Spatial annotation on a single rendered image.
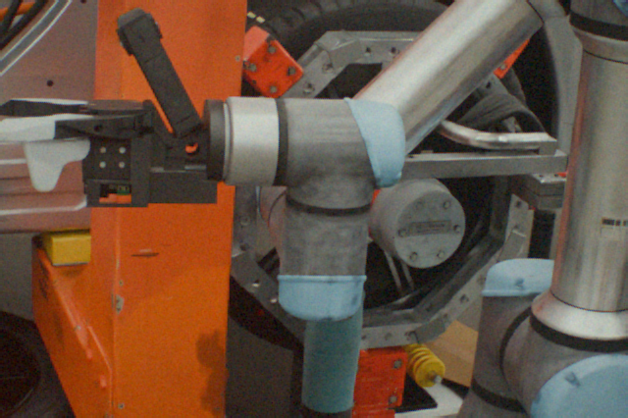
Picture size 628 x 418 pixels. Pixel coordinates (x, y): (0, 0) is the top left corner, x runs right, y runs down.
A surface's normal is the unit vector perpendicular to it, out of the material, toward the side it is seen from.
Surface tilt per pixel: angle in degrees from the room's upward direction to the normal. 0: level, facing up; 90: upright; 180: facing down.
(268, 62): 90
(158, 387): 90
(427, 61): 62
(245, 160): 98
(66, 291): 0
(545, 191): 90
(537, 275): 7
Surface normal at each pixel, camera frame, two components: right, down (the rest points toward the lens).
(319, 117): 0.18, -0.51
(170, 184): 0.19, 0.21
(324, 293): 0.03, 0.38
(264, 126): 0.19, -0.27
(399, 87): -0.34, -0.20
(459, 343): 0.10, -0.93
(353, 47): 0.36, 0.34
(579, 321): -0.23, -0.47
